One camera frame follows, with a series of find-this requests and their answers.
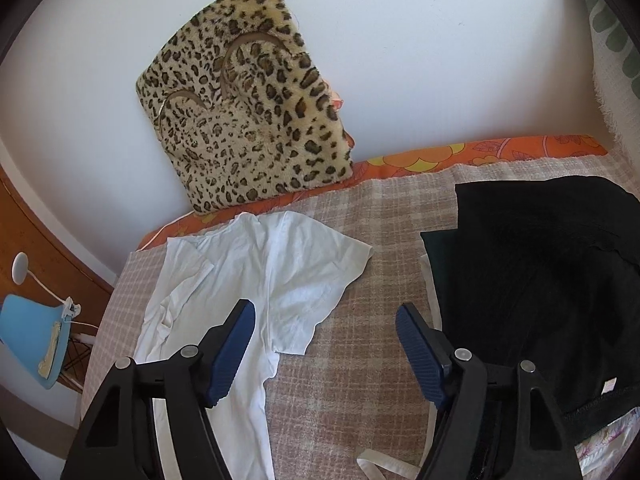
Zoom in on white cloth strap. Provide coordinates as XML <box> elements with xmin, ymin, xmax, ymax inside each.
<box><xmin>356</xmin><ymin>400</ymin><xmax>438</xmax><ymax>480</ymax></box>

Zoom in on pink orange cloth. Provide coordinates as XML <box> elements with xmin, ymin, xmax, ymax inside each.
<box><xmin>327</xmin><ymin>80</ymin><xmax>356</xmax><ymax>148</ymax></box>

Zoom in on white t-shirt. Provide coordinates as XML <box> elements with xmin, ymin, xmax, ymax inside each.
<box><xmin>131</xmin><ymin>211</ymin><xmax>375</xmax><ymax>480</ymax></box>

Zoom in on leaf print pillow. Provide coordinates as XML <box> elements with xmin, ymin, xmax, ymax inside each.
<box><xmin>582</xmin><ymin>0</ymin><xmax>640</xmax><ymax>171</ymax></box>

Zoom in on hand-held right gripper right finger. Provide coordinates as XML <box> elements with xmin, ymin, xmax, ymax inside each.
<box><xmin>395</xmin><ymin>302</ymin><xmax>583</xmax><ymax>480</ymax></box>

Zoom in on plaid blanket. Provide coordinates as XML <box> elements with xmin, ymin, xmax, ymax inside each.
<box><xmin>80</xmin><ymin>152</ymin><xmax>640</xmax><ymax>480</ymax></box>

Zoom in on leopard print bag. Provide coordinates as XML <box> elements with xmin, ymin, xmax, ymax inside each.
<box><xmin>135</xmin><ymin>0</ymin><xmax>357</xmax><ymax>217</ymax></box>

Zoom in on black garment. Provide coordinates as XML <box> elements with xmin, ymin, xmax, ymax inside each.
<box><xmin>420</xmin><ymin>175</ymin><xmax>640</xmax><ymax>421</ymax></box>

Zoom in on blue chair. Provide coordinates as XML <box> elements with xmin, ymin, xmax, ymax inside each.
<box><xmin>0</xmin><ymin>294</ymin><xmax>76</xmax><ymax>391</ymax></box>

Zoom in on white clip lamp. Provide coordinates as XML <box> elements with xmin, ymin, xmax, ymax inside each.
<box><xmin>11</xmin><ymin>253</ymin><xmax>98</xmax><ymax>346</ymax></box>

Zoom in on orange floral bed sheet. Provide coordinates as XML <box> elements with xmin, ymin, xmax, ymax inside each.
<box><xmin>135</xmin><ymin>133</ymin><xmax>608</xmax><ymax>251</ymax></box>

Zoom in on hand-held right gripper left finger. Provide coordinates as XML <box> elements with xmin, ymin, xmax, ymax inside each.
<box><xmin>60</xmin><ymin>298</ymin><xmax>257</xmax><ymax>480</ymax></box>

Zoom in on pale floral cloth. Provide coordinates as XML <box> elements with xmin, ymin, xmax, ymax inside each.
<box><xmin>575</xmin><ymin>407</ymin><xmax>636</xmax><ymax>476</ymax></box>

